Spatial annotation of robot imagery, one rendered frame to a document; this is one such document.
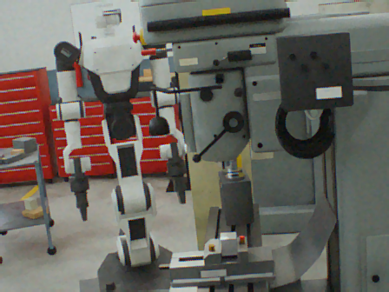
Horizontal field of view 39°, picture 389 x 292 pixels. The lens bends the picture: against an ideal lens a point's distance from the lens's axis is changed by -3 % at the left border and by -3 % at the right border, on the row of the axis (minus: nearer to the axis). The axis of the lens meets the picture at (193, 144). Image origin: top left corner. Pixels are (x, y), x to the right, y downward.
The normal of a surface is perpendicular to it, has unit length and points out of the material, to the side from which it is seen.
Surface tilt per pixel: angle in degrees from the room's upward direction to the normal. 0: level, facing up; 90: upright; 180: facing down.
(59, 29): 90
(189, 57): 90
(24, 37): 90
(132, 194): 66
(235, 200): 90
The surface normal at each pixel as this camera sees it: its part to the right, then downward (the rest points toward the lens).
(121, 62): 0.23, 0.18
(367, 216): -0.08, 0.19
